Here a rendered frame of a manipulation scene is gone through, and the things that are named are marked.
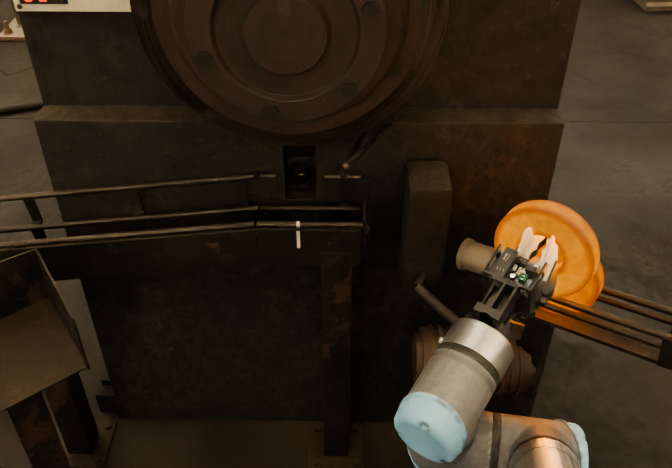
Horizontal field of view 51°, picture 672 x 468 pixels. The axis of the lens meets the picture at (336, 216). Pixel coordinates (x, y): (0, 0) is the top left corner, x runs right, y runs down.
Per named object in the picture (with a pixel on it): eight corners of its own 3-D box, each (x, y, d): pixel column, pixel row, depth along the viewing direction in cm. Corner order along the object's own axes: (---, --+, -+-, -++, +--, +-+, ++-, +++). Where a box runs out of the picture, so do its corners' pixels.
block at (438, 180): (397, 254, 147) (404, 155, 132) (436, 254, 147) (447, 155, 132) (400, 289, 138) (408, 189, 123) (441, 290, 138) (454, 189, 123)
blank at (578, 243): (502, 188, 108) (493, 198, 106) (606, 211, 100) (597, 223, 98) (501, 270, 116) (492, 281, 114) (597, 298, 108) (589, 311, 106)
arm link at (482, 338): (500, 394, 94) (436, 362, 99) (516, 365, 96) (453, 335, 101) (500, 362, 87) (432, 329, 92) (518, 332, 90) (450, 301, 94)
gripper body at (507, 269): (552, 259, 95) (512, 328, 89) (548, 294, 101) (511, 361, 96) (499, 239, 99) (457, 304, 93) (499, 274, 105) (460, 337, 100)
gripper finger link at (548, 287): (567, 264, 101) (541, 311, 97) (566, 270, 102) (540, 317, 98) (535, 252, 103) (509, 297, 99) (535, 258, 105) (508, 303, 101)
